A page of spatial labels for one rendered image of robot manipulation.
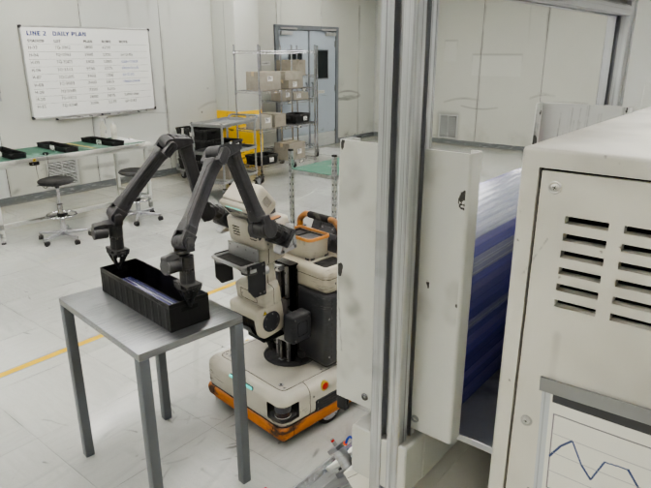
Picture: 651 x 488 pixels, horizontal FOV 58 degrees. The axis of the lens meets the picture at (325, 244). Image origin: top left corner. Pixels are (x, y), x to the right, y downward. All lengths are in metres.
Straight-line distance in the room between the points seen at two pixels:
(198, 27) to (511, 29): 5.56
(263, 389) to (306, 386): 0.20
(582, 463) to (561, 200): 0.25
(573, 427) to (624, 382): 0.07
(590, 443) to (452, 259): 0.21
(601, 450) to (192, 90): 9.09
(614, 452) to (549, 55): 10.90
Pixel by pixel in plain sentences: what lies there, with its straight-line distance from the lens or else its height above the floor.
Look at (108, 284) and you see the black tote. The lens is 2.67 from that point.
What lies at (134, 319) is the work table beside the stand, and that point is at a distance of 2.44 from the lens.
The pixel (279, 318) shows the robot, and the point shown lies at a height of 0.58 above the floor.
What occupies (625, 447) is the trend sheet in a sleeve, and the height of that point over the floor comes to 1.46.
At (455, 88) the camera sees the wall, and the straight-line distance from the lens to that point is 12.12.
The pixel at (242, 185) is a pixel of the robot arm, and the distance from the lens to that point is 2.39.
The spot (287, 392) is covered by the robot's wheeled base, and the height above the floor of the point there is 0.28.
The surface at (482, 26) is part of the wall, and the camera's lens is 11.90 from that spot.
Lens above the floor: 1.80
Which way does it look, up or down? 18 degrees down
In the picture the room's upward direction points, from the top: straight up
